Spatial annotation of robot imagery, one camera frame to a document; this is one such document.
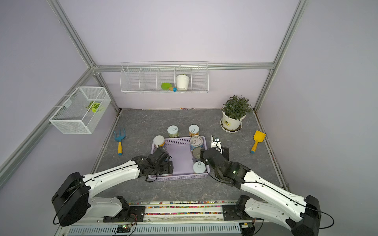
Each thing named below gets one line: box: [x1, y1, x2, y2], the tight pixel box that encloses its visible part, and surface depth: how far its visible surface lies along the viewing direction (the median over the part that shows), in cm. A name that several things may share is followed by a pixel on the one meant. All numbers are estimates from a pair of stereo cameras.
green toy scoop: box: [160, 82, 178, 92], surface depth 103 cm
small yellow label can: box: [192, 161, 206, 175], surface depth 86 cm
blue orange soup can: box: [189, 135, 204, 152], surface depth 91 cm
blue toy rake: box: [113, 128, 126, 156], surface depth 106 cm
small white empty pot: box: [176, 74, 190, 91], surface depth 94 cm
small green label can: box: [166, 124, 180, 139], surface depth 104 cm
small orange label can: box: [188, 123, 200, 137], surface depth 104 cm
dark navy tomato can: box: [191, 147, 202, 163], surface depth 86 cm
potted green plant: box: [220, 94, 253, 133], surface depth 98 cm
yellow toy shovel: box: [251, 130, 266, 154], surface depth 104 cm
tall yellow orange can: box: [153, 135, 165, 148], surface depth 88 cm
